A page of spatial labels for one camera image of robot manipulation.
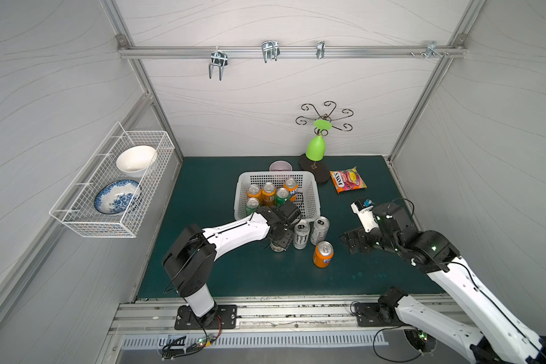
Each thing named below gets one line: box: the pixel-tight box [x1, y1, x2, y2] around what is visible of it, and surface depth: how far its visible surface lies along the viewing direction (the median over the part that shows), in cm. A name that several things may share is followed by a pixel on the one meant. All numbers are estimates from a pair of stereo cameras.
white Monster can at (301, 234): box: [292, 219, 311, 251], surface depth 82 cm
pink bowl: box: [268, 159, 294, 172], surface depth 113 cm
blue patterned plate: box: [94, 178, 139, 215], surface depth 65 cm
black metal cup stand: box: [295, 100, 355, 184], surface depth 97 cm
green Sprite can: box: [275, 187, 291, 208], surface depth 95 cm
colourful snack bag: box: [329, 166, 368, 195], surface depth 110 cm
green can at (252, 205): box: [245, 197, 261, 217], surface depth 92 cm
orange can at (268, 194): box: [261, 182, 277, 208], surface depth 97 cm
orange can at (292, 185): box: [283, 177, 299, 203], surface depth 98 cm
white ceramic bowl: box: [116, 145, 157, 179], surface depth 73 cm
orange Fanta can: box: [312, 240, 335, 268], surface depth 80 cm
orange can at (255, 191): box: [247, 184, 263, 201], surface depth 95 cm
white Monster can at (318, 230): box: [309, 215, 330, 247], surface depth 83 cm
